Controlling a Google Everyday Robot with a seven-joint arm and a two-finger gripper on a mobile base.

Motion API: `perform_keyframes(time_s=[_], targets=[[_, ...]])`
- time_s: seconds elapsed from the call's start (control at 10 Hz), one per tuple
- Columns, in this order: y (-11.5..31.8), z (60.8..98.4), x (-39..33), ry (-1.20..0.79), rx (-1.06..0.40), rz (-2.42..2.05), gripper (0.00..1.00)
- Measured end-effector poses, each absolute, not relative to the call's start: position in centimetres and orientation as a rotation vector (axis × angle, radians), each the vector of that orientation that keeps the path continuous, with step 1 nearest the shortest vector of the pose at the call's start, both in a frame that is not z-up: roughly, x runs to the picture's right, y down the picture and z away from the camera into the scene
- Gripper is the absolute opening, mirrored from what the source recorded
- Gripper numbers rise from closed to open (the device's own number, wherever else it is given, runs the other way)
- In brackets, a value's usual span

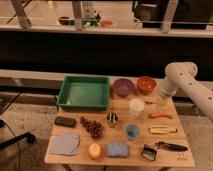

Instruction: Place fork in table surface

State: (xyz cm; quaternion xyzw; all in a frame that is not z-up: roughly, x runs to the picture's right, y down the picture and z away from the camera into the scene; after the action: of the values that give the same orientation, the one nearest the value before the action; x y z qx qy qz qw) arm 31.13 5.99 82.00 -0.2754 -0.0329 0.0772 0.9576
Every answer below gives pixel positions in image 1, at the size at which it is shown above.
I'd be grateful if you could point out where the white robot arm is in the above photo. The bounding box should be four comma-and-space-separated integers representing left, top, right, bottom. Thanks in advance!
158, 62, 213, 122

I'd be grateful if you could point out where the black rectangular case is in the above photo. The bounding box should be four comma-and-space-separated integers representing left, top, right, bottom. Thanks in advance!
54, 116, 76, 128

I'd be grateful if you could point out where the orange carrot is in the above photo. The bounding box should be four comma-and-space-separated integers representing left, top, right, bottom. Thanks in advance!
148, 112, 173, 119

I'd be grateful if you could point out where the green plastic tray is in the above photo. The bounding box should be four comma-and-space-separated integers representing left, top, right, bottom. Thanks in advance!
57, 76, 110, 110

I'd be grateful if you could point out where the black chair base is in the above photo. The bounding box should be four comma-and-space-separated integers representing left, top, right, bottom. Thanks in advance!
0, 119, 36, 150

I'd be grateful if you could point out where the blue sponge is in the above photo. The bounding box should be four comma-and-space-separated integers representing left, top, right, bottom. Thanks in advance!
107, 143, 129, 158

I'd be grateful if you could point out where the bunch of red grapes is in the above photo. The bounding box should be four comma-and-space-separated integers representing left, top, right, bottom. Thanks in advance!
80, 117, 104, 139

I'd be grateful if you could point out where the small metal fork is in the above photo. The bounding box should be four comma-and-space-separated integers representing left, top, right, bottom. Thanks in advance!
145, 101, 157, 105

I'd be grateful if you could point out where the white plastic cup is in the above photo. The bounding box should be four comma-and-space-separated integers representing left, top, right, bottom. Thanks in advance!
129, 98, 145, 117

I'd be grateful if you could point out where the grey folded cloth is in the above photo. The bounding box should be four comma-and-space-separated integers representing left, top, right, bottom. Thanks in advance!
50, 133, 80, 156

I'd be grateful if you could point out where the blue plastic cup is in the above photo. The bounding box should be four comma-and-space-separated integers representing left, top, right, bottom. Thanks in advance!
125, 124, 140, 140

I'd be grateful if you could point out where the red yellow apple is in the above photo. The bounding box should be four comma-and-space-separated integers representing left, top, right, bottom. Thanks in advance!
88, 143, 102, 159

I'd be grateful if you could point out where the purple bowl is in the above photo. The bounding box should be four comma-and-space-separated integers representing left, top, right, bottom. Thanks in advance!
112, 78, 135, 97

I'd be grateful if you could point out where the orange bowl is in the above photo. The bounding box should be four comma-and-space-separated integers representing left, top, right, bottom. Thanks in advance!
137, 76, 157, 95

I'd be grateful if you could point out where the yellow banana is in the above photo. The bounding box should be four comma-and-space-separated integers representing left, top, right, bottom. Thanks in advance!
148, 126, 178, 134

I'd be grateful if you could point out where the wooden table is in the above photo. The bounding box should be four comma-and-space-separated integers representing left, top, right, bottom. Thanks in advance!
43, 77, 196, 168

